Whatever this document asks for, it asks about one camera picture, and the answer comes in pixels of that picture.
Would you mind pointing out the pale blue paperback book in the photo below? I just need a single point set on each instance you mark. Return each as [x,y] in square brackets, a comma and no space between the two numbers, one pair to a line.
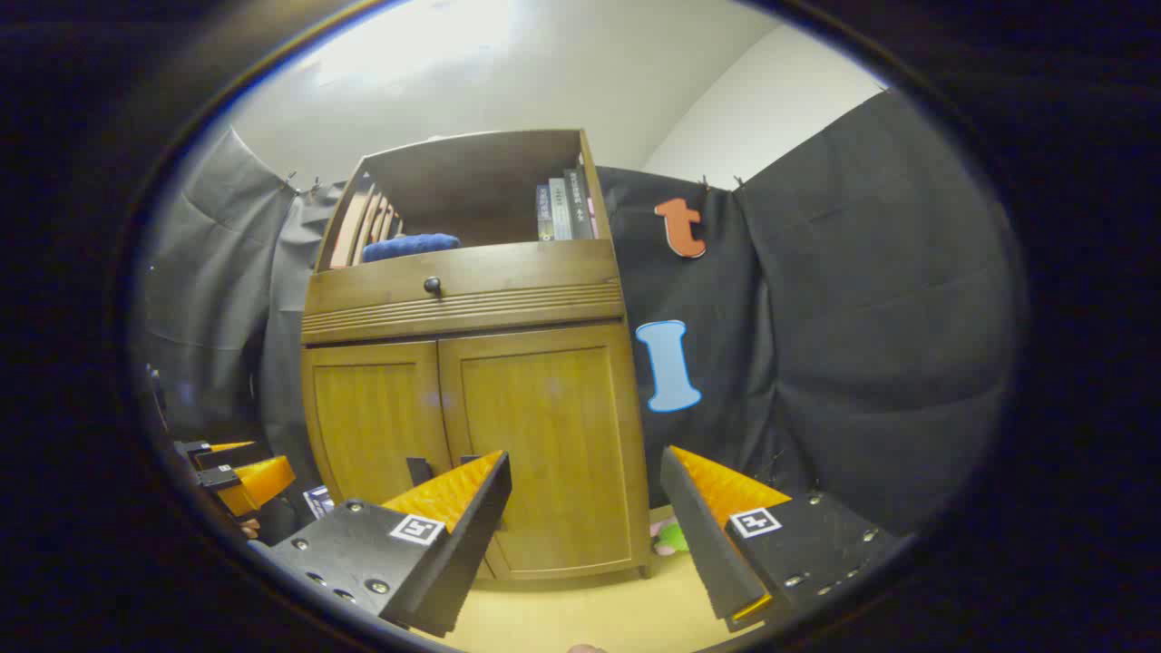
[326,499]

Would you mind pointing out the stack of leaning books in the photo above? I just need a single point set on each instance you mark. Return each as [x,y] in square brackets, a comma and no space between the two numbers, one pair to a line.
[363,227]

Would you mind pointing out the white paperback book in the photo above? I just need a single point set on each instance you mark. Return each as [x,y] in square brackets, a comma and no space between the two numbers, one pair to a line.
[311,501]

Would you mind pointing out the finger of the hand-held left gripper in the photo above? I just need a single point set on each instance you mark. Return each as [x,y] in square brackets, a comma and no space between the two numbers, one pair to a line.
[258,481]
[227,456]

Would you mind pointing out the black backdrop cloth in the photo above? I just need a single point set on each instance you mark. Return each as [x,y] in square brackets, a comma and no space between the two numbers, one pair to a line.
[862,317]

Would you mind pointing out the blue spine book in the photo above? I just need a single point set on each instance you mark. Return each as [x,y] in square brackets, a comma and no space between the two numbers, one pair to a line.
[543,218]

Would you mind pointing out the wooden cabinet door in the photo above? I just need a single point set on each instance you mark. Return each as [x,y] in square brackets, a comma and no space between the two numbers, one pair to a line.
[372,417]
[553,426]

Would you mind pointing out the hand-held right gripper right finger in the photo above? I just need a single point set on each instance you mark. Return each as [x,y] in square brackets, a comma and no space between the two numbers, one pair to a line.
[698,535]

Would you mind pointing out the pink and green plush toy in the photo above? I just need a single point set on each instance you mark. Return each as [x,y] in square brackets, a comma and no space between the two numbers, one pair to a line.
[671,538]

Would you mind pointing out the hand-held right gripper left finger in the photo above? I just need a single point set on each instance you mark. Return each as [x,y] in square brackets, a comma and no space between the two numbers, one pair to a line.
[472,535]

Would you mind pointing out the folded blue towel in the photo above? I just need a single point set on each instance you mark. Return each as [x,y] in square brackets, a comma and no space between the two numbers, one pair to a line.
[408,246]

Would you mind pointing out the thin pink spine book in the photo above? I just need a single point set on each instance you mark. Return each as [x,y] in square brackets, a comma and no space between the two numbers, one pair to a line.
[592,216]

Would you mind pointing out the dark spine book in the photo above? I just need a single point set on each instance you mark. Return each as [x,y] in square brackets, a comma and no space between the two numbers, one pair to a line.
[579,204]

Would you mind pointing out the grey spine book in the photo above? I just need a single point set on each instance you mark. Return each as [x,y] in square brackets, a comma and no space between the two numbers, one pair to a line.
[560,210]

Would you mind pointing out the wooden drawer with black knob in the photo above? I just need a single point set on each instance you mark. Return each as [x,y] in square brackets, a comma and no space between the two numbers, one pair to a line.
[508,272]

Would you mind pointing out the wooden double-door shoe cabinet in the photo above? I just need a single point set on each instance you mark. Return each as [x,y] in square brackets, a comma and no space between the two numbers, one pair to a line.
[544,299]

